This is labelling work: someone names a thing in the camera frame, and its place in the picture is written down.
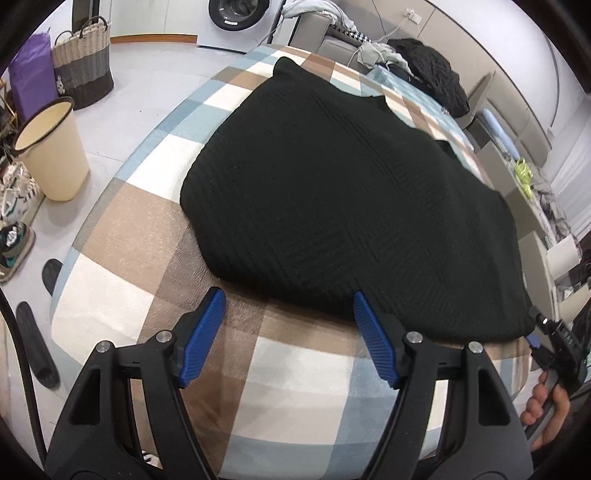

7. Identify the black knit sweater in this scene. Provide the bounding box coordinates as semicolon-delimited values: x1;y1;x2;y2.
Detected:
179;57;535;343

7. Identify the white clothes pile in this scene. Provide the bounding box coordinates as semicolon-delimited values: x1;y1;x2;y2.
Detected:
280;0;358;32

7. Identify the person's right hand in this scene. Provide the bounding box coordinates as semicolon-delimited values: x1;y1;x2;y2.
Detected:
519;368;574;453

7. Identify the checkered plaid bed cover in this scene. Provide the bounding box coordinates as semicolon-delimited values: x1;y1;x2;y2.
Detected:
52;46;531;479

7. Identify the neon green small garment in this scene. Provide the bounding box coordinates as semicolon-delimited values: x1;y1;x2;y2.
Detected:
513;158;534;201

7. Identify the grey storage box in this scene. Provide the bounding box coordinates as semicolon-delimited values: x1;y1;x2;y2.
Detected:
477;142;560;320

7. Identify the light blue pillow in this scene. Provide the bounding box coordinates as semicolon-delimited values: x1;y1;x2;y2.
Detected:
479;108;521;161

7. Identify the grey teal sneaker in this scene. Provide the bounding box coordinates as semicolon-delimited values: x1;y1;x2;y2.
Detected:
0;221;35;283

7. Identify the white green sneaker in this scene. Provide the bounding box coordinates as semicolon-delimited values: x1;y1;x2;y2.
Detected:
1;162;45;226

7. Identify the cream plastic waste bin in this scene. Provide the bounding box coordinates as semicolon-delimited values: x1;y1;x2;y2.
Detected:
13;97;90;202

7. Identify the teal checkered cloth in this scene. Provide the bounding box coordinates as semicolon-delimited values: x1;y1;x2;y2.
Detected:
367;66;474;152

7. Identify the black quilted jacket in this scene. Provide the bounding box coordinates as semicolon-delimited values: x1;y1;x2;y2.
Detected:
388;38;470;118

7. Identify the woven laundry basket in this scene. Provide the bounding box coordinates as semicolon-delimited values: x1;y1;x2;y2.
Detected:
51;15;114;110

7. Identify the white front-load washing machine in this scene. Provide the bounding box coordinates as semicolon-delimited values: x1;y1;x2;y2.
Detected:
197;0;284;53

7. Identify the purple plastic bag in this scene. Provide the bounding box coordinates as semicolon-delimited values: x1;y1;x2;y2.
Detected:
8;31;58;123

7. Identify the grey sofa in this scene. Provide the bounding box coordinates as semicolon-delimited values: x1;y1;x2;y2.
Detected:
269;13;370;72

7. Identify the black cable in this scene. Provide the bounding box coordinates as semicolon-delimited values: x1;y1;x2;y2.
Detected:
0;290;47;462

